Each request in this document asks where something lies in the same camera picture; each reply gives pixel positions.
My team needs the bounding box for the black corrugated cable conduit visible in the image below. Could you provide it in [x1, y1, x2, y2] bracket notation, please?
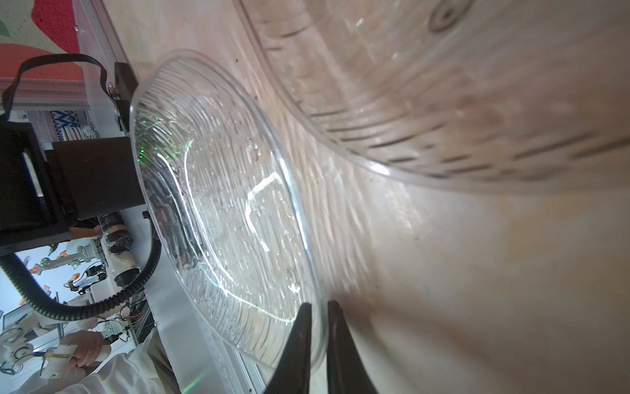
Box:
[0, 216, 163, 322]

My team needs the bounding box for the smoky glass plate under arm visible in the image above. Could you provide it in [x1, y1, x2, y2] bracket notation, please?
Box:
[235, 1, 629, 194]

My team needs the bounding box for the person in white coat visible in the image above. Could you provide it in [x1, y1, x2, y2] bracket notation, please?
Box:
[16, 328, 180, 393]

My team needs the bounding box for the clear textured glass plate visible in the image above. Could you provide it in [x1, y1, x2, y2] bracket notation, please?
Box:
[131, 49, 327, 369]

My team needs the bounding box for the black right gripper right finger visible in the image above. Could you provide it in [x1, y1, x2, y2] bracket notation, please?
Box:
[326, 300, 377, 394]

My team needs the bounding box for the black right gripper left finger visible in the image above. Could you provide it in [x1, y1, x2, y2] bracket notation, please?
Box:
[264, 303, 313, 394]

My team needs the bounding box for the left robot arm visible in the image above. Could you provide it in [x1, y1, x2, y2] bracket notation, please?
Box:
[1, 121, 144, 255]

